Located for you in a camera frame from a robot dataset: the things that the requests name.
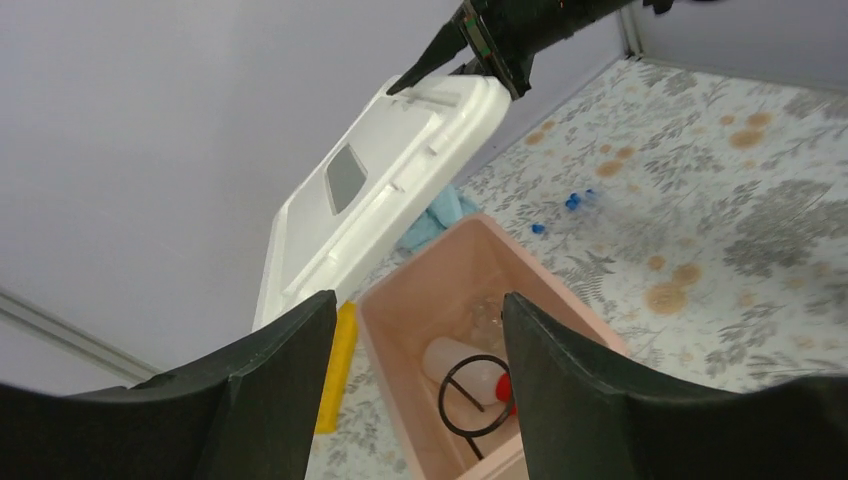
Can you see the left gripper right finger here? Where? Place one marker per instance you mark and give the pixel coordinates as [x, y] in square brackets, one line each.
[588, 412]

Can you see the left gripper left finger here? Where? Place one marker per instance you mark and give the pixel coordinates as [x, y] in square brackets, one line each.
[245, 411]

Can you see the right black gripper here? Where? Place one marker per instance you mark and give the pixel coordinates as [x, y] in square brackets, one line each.
[505, 36]

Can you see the white plastic bin lid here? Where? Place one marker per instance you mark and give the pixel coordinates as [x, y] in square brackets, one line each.
[397, 156]

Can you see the red-capped white wash bottle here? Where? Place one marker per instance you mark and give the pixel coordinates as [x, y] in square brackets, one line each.
[484, 380]

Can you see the light blue cloth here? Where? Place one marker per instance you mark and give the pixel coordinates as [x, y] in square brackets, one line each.
[447, 208]

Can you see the pink plastic bin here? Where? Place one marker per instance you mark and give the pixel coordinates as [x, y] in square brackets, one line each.
[432, 295]

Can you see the yellow test tube rack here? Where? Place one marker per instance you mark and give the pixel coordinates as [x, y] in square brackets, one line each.
[340, 360]

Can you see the floral table mat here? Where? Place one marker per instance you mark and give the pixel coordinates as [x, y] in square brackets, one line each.
[718, 254]

